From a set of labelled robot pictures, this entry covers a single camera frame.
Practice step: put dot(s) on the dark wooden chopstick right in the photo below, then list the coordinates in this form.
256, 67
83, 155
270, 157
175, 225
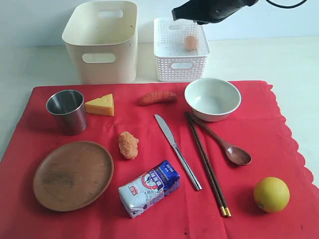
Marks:
215, 181

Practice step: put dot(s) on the brown wooden spoon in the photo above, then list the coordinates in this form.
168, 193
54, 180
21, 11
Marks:
235, 154

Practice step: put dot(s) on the silver table knife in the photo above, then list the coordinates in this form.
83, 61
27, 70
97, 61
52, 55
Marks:
168, 134

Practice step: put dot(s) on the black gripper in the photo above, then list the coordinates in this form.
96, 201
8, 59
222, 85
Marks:
209, 11

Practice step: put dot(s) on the brown wooden plate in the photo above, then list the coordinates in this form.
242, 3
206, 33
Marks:
73, 176

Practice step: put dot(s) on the orange fried chicken nugget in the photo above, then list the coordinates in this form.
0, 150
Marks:
128, 145

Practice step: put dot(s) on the dark wooden chopstick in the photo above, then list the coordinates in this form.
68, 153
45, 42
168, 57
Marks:
206, 168
215, 181

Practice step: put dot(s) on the blue white milk carton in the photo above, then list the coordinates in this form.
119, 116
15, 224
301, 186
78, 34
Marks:
149, 188

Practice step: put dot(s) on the stainless steel cup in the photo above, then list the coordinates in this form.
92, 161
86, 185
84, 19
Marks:
67, 107

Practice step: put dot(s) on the dark wooden chopstick left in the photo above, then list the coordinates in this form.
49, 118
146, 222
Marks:
206, 168

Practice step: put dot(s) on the cream plastic bin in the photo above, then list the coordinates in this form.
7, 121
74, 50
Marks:
101, 38

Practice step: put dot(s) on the yellow lemon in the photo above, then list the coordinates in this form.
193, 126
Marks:
271, 194

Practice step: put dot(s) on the white perforated plastic basket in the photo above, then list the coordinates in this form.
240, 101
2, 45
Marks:
174, 62

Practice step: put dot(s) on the brown egg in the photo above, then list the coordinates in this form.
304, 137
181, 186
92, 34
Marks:
191, 43

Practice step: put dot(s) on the yellow cheese wedge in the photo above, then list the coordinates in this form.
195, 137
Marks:
101, 106

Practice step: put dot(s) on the white ceramic bowl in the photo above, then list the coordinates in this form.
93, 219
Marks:
212, 99

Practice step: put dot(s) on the red sausage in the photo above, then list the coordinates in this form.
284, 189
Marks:
157, 97

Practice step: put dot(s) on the red table cloth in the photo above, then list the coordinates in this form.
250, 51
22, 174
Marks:
257, 127

